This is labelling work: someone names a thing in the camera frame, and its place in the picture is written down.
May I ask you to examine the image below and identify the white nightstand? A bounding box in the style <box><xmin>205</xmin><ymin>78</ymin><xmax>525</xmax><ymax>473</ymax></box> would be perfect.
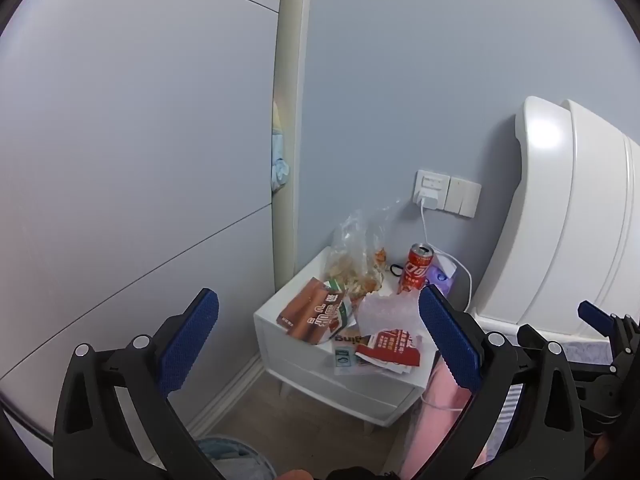
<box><xmin>253</xmin><ymin>246</ymin><xmax>473</xmax><ymax>428</ymax></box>

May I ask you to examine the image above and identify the red paper packet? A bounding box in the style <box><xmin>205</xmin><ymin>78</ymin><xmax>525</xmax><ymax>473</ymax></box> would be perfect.
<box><xmin>355</xmin><ymin>327</ymin><xmax>423</xmax><ymax>375</ymax></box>

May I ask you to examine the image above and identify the white wall switch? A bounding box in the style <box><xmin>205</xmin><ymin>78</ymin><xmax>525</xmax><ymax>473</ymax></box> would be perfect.
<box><xmin>446</xmin><ymin>176</ymin><xmax>482</xmax><ymax>219</ymax></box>

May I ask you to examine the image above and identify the pink blanket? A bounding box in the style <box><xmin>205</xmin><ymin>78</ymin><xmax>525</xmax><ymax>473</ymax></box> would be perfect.
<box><xmin>400</xmin><ymin>355</ymin><xmax>488</xmax><ymax>480</ymax></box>

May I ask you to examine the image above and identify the blue-grey waste bin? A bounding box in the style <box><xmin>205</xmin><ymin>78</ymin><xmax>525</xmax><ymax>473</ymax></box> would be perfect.
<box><xmin>197</xmin><ymin>437</ymin><xmax>278</xmax><ymax>480</ymax></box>

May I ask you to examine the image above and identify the red drink can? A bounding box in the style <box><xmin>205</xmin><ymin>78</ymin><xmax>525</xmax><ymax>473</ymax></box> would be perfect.
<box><xmin>397</xmin><ymin>242</ymin><xmax>435</xmax><ymax>295</ymax></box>

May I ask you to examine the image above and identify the white packet black print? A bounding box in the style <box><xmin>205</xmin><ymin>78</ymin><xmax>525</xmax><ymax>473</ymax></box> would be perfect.
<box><xmin>330</xmin><ymin>331</ymin><xmax>373</xmax><ymax>368</ymax></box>

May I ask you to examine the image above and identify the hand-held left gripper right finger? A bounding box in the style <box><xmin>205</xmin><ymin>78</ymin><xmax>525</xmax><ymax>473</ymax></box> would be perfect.
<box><xmin>415</xmin><ymin>284</ymin><xmax>585</xmax><ymax>480</ymax></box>

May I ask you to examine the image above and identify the light blue cloth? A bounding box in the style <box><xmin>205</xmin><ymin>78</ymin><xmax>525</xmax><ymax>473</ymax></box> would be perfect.
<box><xmin>271</xmin><ymin>132</ymin><xmax>292</xmax><ymax>191</ymax></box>

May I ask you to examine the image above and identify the grey wardrobe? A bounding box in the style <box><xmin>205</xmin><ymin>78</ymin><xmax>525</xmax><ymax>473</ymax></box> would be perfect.
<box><xmin>0</xmin><ymin>0</ymin><xmax>311</xmax><ymax>461</ymax></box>

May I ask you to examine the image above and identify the clear plastic bag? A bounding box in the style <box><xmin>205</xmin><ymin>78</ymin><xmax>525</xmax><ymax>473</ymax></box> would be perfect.
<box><xmin>322</xmin><ymin>199</ymin><xmax>401</xmax><ymax>301</ymax></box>

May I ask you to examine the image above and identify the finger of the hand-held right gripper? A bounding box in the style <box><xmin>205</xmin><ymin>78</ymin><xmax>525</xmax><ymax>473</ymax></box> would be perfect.
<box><xmin>577</xmin><ymin>300</ymin><xmax>640</xmax><ymax>361</ymax></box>
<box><xmin>516</xmin><ymin>323</ymin><xmax>621</xmax><ymax>378</ymax></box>

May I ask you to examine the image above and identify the purple tissue pack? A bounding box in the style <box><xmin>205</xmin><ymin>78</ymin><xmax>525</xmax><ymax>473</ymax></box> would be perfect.
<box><xmin>425</xmin><ymin>255</ymin><xmax>458</xmax><ymax>296</ymax></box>

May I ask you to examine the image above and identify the pinkish white plastic bag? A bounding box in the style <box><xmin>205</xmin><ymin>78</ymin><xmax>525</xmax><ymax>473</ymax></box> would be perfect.
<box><xmin>356</xmin><ymin>290</ymin><xmax>426</xmax><ymax>336</ymax></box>

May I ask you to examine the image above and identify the white charging cable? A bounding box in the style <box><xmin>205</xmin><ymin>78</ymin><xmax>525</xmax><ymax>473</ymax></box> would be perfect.
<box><xmin>419</xmin><ymin>200</ymin><xmax>473</xmax><ymax>411</ymax></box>

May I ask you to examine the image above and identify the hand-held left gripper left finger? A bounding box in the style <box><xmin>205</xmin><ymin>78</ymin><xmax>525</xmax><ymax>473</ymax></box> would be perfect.
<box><xmin>52</xmin><ymin>287</ymin><xmax>236</xmax><ymax>480</ymax></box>

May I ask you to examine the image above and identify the brown snack packet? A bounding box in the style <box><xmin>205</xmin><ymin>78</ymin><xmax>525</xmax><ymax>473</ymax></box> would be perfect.
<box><xmin>276</xmin><ymin>277</ymin><xmax>358</xmax><ymax>346</ymax></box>

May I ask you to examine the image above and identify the white headboard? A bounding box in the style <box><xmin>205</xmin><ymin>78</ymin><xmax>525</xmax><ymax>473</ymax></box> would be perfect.
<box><xmin>472</xmin><ymin>95</ymin><xmax>640</xmax><ymax>341</ymax></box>

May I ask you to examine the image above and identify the white wall socket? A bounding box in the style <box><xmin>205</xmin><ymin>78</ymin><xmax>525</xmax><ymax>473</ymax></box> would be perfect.
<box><xmin>413</xmin><ymin>170</ymin><xmax>451</xmax><ymax>211</ymax></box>

